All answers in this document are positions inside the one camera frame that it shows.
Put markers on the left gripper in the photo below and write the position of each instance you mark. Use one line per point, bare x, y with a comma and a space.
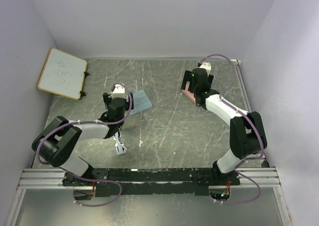
107, 98

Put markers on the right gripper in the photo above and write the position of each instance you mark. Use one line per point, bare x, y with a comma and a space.
187, 77

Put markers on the pink glasses case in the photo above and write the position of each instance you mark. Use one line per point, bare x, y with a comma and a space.
189, 95

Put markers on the light blue cleaning cloth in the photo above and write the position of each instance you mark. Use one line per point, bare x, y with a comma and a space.
141, 102

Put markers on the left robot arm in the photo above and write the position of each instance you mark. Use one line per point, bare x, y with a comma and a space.
57, 141

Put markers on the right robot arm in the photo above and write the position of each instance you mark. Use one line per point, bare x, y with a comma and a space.
247, 136

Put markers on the white sunglasses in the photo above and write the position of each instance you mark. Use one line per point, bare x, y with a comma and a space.
119, 146

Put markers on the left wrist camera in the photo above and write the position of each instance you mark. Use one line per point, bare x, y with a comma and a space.
118, 91

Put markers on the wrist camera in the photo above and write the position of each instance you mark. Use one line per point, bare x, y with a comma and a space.
205, 65
118, 91

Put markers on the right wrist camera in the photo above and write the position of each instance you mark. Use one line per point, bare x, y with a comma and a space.
205, 65

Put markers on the small whiteboard with orange frame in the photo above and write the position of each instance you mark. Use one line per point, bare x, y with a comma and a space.
63, 74

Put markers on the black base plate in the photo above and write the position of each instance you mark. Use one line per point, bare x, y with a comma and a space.
154, 181

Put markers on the aluminium rail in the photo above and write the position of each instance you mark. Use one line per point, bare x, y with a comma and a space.
52, 178

